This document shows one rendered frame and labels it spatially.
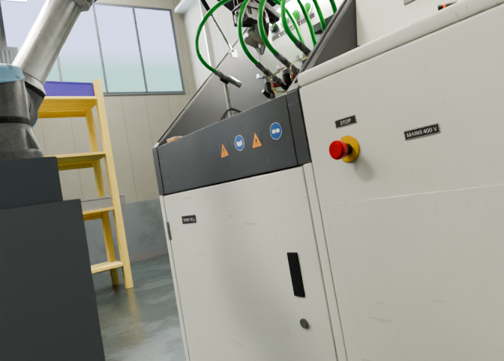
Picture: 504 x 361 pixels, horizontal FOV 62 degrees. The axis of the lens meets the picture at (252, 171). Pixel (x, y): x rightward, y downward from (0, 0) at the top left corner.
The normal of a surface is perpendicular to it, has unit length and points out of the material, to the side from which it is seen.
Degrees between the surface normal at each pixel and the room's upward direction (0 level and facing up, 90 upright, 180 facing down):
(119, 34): 90
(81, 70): 90
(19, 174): 90
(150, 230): 90
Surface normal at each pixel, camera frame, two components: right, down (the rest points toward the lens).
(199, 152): -0.76, 0.11
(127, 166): 0.52, -0.13
